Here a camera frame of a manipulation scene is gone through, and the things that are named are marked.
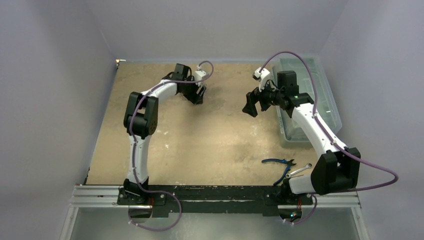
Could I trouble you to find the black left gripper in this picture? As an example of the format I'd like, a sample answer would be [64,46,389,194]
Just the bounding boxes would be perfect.
[181,76,206,105]

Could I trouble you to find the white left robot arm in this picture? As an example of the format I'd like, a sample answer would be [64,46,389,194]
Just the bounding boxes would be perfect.
[123,62,210,205]

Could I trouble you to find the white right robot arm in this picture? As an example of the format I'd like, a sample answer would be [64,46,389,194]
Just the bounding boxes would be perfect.
[242,68,361,204]

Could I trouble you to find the clear plastic storage bin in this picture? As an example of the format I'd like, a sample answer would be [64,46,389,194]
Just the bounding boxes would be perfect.
[272,54,343,149]

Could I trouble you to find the silver wrench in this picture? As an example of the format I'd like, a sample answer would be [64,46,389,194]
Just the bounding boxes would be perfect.
[285,163,313,178]

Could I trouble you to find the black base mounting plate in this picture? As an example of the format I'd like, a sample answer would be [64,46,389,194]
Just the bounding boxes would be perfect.
[117,185,313,218]

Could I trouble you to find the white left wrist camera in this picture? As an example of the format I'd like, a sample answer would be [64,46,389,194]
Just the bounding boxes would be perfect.
[193,65,209,87]

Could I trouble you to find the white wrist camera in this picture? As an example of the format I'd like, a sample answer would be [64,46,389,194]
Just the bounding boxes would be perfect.
[252,67,272,92]
[193,65,209,87]

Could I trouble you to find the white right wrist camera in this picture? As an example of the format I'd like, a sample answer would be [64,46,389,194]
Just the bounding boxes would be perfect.
[252,67,272,92]

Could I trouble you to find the blue handled pliers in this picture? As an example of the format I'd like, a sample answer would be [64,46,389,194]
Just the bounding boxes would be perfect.
[261,158,297,187]

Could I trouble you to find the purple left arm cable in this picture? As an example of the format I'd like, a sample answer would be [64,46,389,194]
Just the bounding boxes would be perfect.
[127,60,215,232]

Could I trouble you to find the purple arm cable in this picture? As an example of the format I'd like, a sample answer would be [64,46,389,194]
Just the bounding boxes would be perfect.
[258,50,399,226]
[127,60,215,232]

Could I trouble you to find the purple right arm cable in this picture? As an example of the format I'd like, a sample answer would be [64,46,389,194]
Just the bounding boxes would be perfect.
[258,50,399,226]

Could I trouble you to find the aluminium frame rail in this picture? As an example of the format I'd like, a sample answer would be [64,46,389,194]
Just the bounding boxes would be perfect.
[60,185,369,240]

